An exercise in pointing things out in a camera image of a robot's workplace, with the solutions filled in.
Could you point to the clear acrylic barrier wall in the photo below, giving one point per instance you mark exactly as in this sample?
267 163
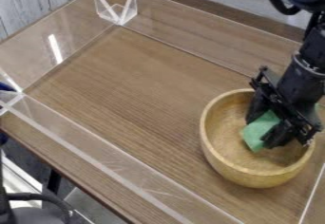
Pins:
108 106

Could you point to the green rectangular block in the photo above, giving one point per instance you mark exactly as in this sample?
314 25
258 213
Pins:
256 129

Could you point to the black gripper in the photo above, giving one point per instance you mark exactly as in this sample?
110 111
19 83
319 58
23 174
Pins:
291 95

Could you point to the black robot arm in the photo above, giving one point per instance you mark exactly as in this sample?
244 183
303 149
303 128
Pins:
312 48

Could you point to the black table leg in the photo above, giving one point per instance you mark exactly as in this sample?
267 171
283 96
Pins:
54 182

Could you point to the clear acrylic corner bracket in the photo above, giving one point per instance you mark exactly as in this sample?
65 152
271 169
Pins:
118 14

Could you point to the blue object at left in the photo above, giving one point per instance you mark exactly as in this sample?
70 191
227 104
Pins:
6 87

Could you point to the brown wooden bowl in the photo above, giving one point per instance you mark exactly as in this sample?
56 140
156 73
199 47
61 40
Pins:
263 169

